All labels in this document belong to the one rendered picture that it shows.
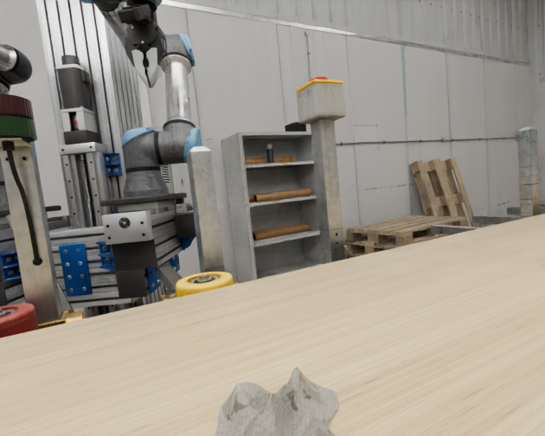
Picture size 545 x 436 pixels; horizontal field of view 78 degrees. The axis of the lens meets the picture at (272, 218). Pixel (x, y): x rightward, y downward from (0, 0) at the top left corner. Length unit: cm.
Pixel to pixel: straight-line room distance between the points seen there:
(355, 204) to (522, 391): 426
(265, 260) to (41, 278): 326
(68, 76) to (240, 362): 133
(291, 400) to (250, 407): 2
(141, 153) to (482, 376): 112
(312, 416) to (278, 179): 361
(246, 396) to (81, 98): 134
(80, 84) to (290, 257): 294
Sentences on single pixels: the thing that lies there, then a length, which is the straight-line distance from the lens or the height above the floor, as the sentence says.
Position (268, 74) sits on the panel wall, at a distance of 398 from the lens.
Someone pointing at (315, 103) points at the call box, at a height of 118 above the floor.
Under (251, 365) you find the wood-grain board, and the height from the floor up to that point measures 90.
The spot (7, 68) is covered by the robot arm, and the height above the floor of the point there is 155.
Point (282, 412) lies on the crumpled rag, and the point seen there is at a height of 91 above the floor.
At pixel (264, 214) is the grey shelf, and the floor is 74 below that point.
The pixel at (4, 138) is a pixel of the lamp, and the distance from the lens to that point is 52.
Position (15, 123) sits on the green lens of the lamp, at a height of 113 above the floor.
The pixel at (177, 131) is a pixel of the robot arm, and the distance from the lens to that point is 122.
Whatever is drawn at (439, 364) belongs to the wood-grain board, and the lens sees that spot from 26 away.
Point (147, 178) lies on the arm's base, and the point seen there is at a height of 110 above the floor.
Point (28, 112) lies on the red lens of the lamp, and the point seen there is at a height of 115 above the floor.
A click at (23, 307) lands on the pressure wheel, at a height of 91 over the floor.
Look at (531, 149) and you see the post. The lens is 126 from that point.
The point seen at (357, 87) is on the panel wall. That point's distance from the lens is 472.
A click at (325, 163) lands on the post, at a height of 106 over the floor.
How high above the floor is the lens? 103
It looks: 5 degrees down
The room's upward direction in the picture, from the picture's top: 6 degrees counter-clockwise
